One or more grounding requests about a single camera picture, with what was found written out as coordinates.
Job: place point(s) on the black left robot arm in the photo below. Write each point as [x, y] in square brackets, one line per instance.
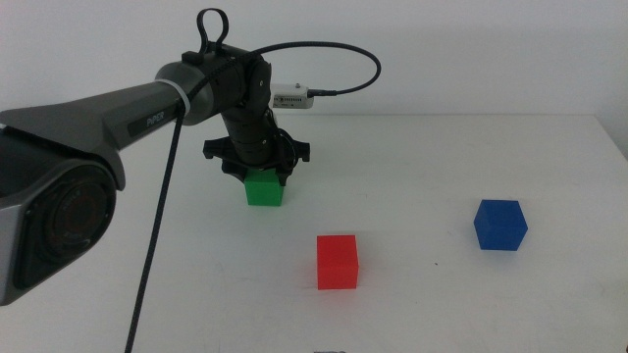
[73, 127]

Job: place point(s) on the green cube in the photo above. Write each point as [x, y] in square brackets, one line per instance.
[264, 193]

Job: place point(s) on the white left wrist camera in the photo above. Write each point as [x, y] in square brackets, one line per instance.
[292, 97]

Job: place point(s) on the white zip tie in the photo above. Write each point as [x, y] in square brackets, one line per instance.
[184, 100]

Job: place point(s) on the red cube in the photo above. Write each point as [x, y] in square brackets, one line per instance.
[337, 262]

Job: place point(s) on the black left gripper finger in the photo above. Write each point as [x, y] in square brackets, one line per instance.
[285, 175]
[235, 173]

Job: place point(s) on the blue cube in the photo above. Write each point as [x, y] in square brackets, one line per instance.
[500, 225]

